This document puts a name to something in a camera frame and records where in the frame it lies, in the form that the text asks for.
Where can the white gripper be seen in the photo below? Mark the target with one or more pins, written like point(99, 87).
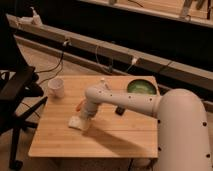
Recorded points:
point(88, 109)

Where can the white sponge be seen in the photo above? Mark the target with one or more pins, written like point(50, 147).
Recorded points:
point(78, 122)

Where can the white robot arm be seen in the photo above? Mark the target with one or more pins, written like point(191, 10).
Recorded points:
point(183, 138)

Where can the green ceramic bowl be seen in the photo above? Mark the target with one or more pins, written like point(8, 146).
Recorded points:
point(141, 86)

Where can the orange carrot toy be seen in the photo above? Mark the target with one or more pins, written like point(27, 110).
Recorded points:
point(78, 107)

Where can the black rectangular block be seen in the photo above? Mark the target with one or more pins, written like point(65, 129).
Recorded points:
point(119, 111)

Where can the wooden table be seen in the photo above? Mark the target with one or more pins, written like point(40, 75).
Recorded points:
point(110, 136)

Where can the white bottle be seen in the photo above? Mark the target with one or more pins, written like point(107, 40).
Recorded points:
point(104, 83)

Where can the white mug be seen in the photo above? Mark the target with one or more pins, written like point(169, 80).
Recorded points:
point(56, 87)

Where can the black office chair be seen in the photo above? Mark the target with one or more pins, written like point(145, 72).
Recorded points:
point(17, 81)

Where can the long metal rail beam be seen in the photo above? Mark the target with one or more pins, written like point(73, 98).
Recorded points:
point(176, 72)

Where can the white clamp on rail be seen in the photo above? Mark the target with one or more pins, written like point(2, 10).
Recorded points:
point(34, 19)

